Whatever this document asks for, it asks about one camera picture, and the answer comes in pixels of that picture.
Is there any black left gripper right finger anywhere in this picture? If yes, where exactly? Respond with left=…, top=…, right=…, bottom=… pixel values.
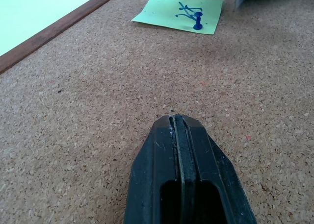
left=173, top=114, right=258, bottom=224

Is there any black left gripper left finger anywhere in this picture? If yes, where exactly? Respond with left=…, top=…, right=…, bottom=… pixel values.
left=123, top=115, right=184, bottom=224

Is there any green sticky note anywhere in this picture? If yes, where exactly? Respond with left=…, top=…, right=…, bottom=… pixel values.
left=131, top=0, right=225, bottom=35

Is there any cork board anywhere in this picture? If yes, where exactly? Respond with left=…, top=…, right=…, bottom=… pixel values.
left=0, top=0, right=314, bottom=224

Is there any blue pushpin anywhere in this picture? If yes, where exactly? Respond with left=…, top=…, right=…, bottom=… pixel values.
left=193, top=12, right=204, bottom=31

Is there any brown wooden board frame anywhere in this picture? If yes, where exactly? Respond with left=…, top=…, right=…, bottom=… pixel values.
left=0, top=0, right=128, bottom=75

